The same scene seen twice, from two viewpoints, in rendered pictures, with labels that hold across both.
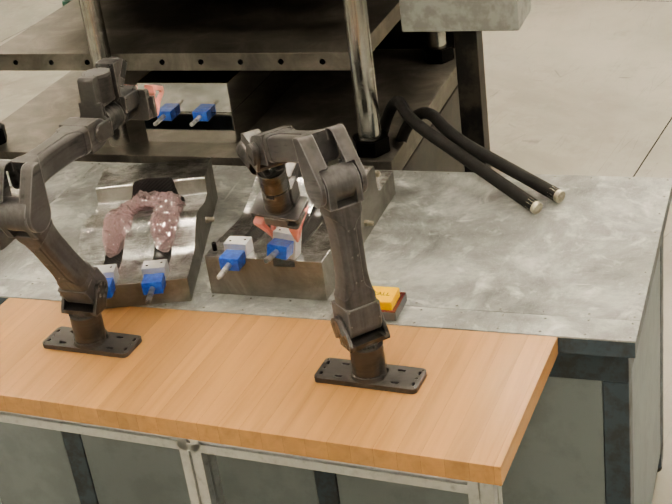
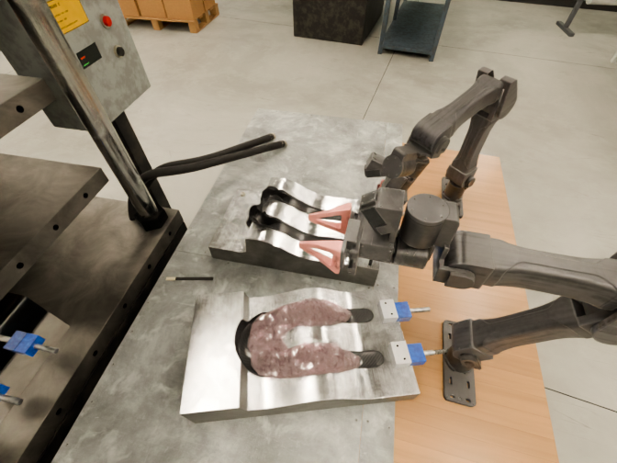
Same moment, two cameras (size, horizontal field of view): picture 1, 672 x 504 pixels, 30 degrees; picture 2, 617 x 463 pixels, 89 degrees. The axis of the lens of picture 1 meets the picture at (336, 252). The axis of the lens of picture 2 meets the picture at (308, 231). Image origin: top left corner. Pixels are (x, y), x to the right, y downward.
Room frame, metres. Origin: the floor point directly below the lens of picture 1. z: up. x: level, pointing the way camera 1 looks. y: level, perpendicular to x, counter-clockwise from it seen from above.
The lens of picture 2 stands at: (2.59, 0.68, 1.61)
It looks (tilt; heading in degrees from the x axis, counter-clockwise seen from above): 51 degrees down; 259
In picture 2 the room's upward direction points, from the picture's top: straight up
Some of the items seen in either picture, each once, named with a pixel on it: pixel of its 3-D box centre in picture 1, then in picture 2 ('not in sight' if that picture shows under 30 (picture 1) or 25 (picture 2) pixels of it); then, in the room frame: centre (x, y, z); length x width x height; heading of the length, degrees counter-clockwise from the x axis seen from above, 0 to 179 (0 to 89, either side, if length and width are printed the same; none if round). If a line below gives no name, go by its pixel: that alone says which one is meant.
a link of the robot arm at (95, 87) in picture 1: (91, 105); (440, 239); (2.35, 0.44, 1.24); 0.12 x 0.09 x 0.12; 155
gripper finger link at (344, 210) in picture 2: (146, 96); (332, 227); (2.49, 0.35, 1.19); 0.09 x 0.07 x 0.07; 155
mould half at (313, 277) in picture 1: (304, 213); (299, 225); (2.50, 0.06, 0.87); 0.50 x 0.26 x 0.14; 158
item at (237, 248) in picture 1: (230, 262); not in sight; (2.28, 0.22, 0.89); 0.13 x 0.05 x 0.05; 158
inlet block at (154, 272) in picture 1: (152, 286); (404, 311); (2.28, 0.38, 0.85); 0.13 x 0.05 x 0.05; 175
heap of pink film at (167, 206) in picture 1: (144, 213); (302, 335); (2.56, 0.41, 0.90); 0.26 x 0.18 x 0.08; 175
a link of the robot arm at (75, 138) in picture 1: (53, 172); (536, 284); (2.19, 0.51, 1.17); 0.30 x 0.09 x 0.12; 155
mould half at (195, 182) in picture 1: (145, 229); (301, 345); (2.56, 0.42, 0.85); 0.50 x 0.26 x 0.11; 175
